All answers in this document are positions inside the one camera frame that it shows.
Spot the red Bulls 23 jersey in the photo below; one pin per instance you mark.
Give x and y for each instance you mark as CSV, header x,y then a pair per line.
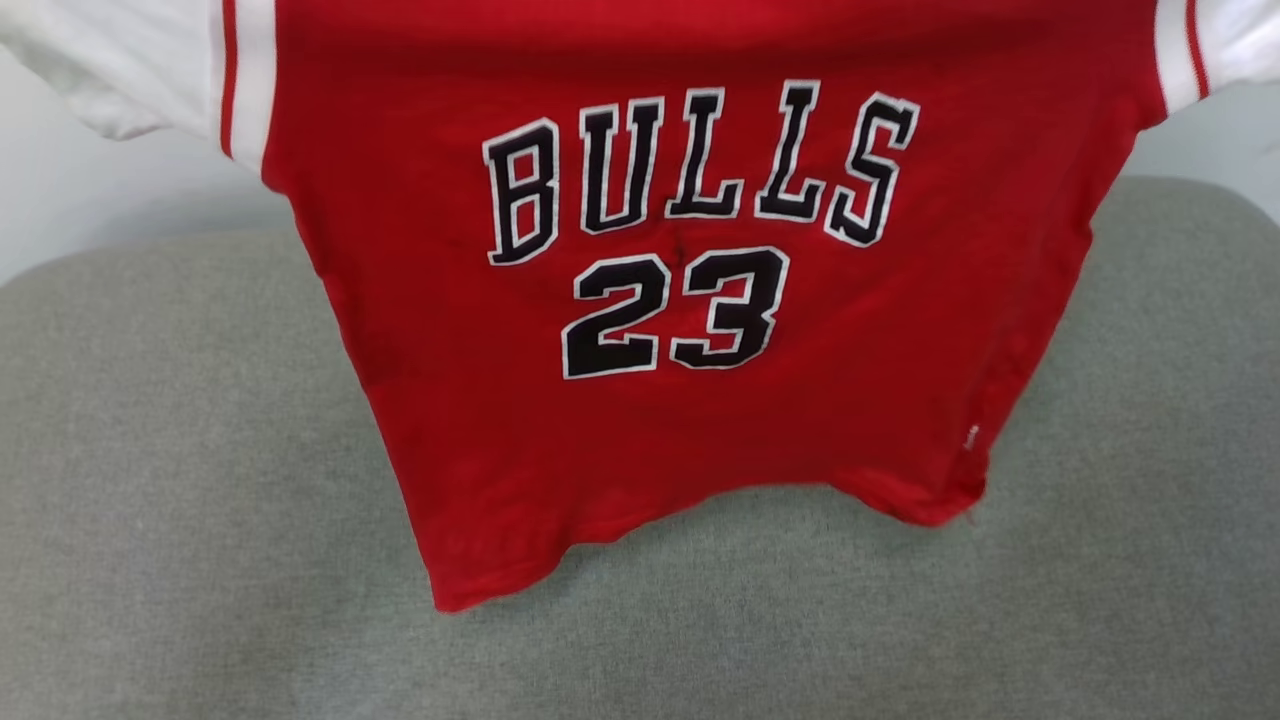
x,y
700,440

